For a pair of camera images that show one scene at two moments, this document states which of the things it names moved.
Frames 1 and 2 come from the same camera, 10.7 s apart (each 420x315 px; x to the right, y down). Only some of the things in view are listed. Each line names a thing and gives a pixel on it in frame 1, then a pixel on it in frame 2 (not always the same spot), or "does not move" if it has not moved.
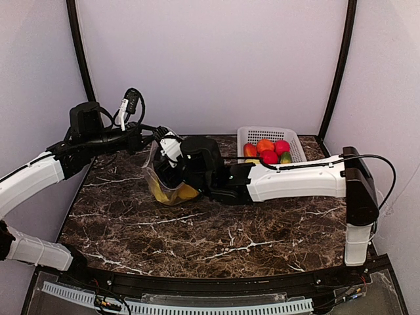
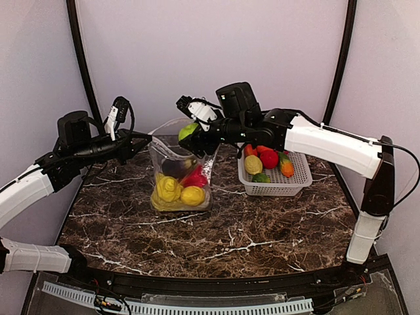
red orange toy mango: x=250 y=150 does not move
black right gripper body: x=168 y=171 → x=202 y=140
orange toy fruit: x=265 y=144 does not move
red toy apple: x=270 y=157 does not move
